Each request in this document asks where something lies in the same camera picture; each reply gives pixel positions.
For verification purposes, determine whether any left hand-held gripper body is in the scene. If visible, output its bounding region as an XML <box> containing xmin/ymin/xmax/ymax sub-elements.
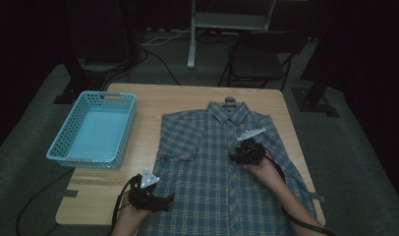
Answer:
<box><xmin>128</xmin><ymin>167</ymin><xmax>166</xmax><ymax>212</ymax></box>

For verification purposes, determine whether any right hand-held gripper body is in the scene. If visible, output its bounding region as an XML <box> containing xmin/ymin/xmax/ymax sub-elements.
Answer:
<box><xmin>235</xmin><ymin>127</ymin><xmax>267</xmax><ymax>166</ymax></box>

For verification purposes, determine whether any blue plaid shirt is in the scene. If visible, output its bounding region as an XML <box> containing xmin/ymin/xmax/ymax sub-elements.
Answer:
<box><xmin>137</xmin><ymin>100</ymin><xmax>317</xmax><ymax>236</ymax></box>

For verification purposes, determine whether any person's left hand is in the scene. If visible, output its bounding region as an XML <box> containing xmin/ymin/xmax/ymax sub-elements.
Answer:
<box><xmin>117</xmin><ymin>200</ymin><xmax>151</xmax><ymax>222</ymax></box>

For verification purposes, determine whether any person's right hand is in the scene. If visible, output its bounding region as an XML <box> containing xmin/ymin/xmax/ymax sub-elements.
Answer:
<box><xmin>241</xmin><ymin>156</ymin><xmax>284</xmax><ymax>189</ymax></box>

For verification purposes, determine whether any grey tape strip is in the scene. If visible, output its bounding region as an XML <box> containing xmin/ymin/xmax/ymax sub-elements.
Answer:
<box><xmin>55</xmin><ymin>189</ymin><xmax>80</xmax><ymax>202</ymax></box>
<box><xmin>309</xmin><ymin>193</ymin><xmax>327</xmax><ymax>204</ymax></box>

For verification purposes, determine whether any light blue plastic basket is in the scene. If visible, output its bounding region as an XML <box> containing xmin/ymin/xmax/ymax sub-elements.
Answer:
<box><xmin>45</xmin><ymin>90</ymin><xmax>138</xmax><ymax>170</ymax></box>

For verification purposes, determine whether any black folding chair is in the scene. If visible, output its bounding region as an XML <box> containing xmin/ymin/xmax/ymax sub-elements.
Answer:
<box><xmin>216</xmin><ymin>29</ymin><xmax>308</xmax><ymax>92</ymax></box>

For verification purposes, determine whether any white metal stand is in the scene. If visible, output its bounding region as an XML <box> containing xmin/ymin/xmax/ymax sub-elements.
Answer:
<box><xmin>186</xmin><ymin>0</ymin><xmax>278</xmax><ymax>70</ymax></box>

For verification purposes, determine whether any black stand with base plate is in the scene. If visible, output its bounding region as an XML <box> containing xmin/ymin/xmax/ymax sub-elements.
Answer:
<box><xmin>53</xmin><ymin>0</ymin><xmax>146</xmax><ymax>105</ymax></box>
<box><xmin>290</xmin><ymin>0</ymin><xmax>341</xmax><ymax>119</ymax></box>

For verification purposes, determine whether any thick black floor cable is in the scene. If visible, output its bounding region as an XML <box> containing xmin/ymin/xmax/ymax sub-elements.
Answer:
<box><xmin>15</xmin><ymin>167</ymin><xmax>76</xmax><ymax>236</ymax></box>

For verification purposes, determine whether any white floor cable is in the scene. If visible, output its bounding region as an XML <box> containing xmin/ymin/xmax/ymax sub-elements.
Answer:
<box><xmin>142</xmin><ymin>28</ymin><xmax>193</xmax><ymax>46</ymax></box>

